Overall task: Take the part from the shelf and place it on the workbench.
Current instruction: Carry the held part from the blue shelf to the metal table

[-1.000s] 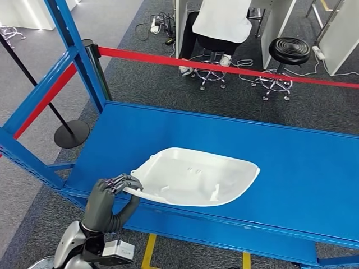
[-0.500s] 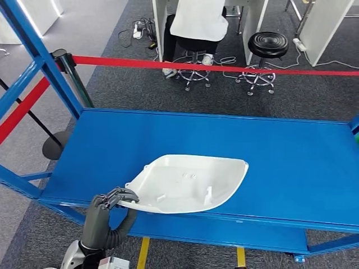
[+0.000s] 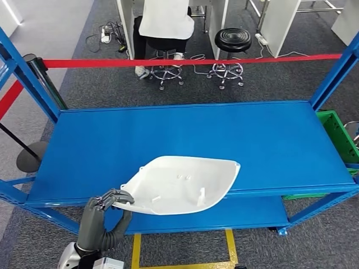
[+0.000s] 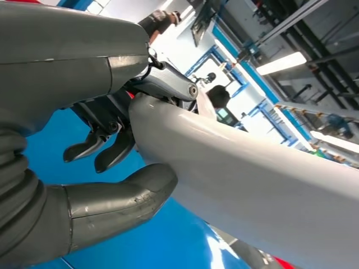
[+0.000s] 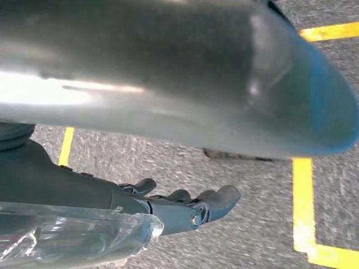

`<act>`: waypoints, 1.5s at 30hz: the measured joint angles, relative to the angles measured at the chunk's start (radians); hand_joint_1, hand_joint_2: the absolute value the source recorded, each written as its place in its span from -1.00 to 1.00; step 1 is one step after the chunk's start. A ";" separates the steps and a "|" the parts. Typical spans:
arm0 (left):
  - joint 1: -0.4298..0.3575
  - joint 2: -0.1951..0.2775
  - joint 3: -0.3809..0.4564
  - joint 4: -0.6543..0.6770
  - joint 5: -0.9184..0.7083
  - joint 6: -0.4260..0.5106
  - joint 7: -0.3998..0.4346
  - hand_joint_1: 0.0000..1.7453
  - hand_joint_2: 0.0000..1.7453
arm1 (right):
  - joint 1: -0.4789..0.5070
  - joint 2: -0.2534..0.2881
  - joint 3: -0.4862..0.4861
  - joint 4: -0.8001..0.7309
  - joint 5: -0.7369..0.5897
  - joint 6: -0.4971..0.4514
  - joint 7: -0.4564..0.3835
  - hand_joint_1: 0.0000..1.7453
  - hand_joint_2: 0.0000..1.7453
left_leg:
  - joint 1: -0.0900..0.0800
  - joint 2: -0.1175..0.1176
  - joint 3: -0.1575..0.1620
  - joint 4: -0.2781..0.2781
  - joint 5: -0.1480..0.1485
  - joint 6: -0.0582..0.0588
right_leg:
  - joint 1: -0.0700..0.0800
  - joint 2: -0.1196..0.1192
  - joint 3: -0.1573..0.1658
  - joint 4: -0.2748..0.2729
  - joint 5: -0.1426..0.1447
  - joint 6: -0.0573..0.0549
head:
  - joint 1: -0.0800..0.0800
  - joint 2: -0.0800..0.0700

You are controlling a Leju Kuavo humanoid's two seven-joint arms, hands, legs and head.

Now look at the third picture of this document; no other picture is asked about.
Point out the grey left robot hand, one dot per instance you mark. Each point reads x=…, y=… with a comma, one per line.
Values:
x=91, y=226

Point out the white plastic shell part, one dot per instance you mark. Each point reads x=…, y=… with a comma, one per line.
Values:
x=179, y=185

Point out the blue metal shelf rack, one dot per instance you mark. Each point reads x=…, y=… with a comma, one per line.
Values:
x=182, y=133

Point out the yellow floor tape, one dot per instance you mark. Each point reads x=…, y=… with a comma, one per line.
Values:
x=136, y=252

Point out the red barrier belt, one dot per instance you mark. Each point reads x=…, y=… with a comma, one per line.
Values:
x=168, y=62
x=10, y=98

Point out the black stool chrome base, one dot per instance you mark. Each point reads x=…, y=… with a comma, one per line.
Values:
x=165, y=74
x=233, y=39

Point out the white power strip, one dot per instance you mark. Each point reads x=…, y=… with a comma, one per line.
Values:
x=106, y=35
x=261, y=39

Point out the white desk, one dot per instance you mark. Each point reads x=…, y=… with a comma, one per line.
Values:
x=280, y=22
x=218, y=26
x=128, y=22
x=348, y=22

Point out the person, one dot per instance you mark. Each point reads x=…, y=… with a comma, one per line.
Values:
x=165, y=18

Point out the white lit plinth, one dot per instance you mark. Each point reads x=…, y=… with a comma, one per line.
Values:
x=7, y=18

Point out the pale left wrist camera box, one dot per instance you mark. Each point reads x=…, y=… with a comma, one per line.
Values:
x=108, y=264

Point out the glossy black stanchion post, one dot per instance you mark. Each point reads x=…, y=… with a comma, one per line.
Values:
x=48, y=85

